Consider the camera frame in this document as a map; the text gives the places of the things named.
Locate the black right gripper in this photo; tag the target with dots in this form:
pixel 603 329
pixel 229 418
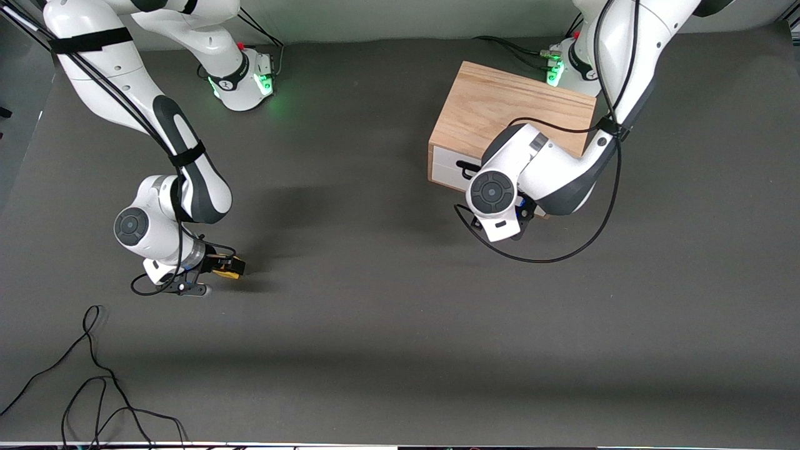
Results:
pixel 209 260

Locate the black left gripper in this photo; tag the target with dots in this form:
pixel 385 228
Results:
pixel 531 202

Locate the yellow wooden block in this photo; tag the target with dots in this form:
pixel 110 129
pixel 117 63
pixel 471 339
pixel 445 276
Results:
pixel 225 267

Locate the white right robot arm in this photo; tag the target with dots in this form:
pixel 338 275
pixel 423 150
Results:
pixel 125 94

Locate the light wooden drawer cabinet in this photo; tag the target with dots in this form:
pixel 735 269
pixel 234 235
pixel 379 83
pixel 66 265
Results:
pixel 500 100

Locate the dark grey table cloth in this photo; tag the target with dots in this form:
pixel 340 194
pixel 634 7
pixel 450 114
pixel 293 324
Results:
pixel 375 312

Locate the grey metal frame rail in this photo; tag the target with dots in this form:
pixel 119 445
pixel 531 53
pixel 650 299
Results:
pixel 25 31

